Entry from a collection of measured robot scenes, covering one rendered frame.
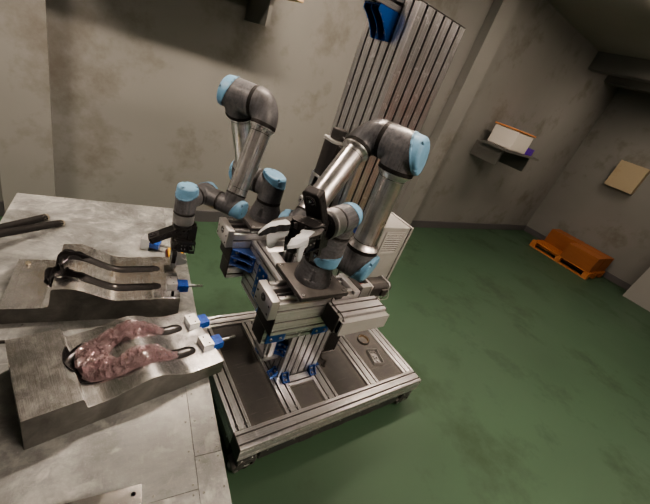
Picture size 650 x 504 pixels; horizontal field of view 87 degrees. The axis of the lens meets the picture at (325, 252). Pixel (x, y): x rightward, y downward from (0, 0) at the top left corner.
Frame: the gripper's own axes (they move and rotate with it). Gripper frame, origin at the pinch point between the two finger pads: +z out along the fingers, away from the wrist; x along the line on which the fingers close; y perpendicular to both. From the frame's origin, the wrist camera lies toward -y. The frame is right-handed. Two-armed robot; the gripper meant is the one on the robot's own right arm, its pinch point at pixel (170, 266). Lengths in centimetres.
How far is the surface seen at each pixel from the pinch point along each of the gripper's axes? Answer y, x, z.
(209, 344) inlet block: 9.1, -40.5, 2.1
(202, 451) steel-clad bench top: 4, -70, 10
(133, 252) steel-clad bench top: -12.6, 24.0, 10.3
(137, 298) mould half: -11.6, -17.2, 1.8
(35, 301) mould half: -39.6, -14.6, 4.4
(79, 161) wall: -49, 194, 40
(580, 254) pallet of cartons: 692, 142, 55
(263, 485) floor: 46, -52, 90
